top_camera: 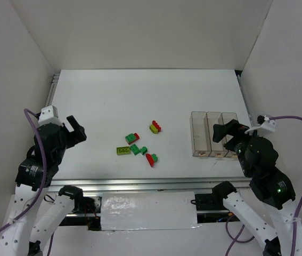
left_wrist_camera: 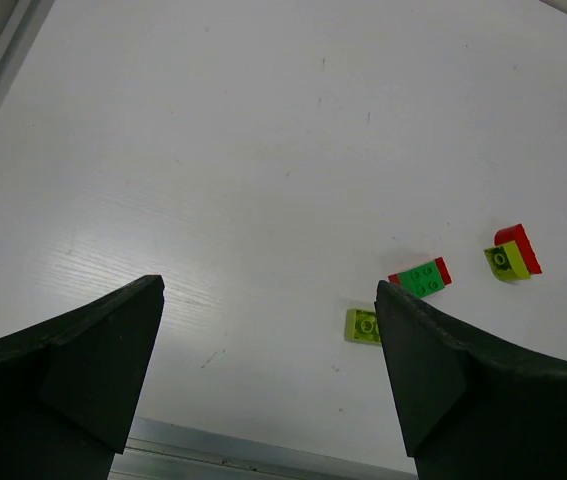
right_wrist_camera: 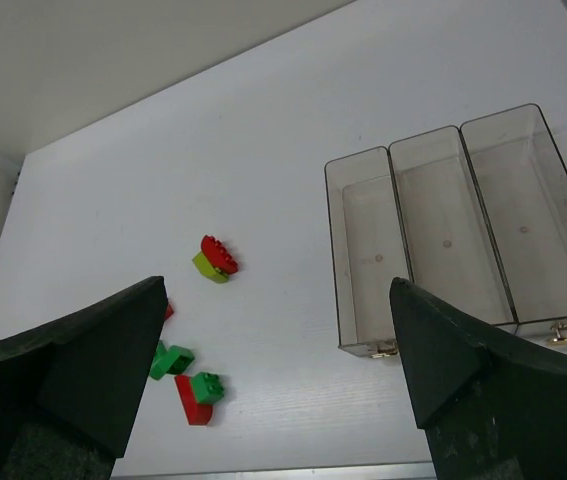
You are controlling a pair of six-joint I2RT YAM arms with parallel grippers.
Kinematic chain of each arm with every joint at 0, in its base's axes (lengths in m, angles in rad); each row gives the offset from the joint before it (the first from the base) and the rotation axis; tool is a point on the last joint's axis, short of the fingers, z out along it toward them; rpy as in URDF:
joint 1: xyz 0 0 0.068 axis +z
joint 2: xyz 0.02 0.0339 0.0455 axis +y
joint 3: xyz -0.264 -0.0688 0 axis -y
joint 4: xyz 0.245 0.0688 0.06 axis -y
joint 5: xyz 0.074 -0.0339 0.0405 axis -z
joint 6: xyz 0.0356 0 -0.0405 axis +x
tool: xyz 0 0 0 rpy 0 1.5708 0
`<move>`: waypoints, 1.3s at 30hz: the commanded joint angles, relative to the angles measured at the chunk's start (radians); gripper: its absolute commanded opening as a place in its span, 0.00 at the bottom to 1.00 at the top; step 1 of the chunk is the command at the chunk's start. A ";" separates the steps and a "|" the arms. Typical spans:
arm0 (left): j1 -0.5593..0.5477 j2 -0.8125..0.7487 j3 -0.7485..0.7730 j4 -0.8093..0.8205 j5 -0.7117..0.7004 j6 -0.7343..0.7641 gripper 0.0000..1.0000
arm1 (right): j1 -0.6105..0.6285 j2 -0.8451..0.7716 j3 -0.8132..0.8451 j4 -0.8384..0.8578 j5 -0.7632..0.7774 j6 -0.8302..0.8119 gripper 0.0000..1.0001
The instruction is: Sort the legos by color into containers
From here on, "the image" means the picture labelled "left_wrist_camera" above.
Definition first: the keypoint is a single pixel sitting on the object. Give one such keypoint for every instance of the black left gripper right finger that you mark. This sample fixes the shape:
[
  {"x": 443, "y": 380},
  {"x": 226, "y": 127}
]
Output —
[{"x": 470, "y": 405}]

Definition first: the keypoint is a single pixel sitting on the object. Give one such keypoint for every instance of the green lego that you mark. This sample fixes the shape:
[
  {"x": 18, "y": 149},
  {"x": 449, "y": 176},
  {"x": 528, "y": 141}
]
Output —
[{"x": 425, "y": 279}]

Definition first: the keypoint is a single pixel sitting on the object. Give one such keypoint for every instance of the red curved lego with lime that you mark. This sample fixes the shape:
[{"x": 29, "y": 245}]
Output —
[{"x": 512, "y": 257}]

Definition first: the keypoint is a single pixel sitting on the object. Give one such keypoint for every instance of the lime green lego brick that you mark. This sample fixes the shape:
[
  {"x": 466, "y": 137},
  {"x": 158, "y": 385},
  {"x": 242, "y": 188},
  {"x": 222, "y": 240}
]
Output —
[{"x": 361, "y": 327}]

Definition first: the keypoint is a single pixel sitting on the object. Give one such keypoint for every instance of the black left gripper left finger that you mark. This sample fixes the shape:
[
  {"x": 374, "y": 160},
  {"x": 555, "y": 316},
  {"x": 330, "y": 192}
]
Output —
[{"x": 70, "y": 385}]

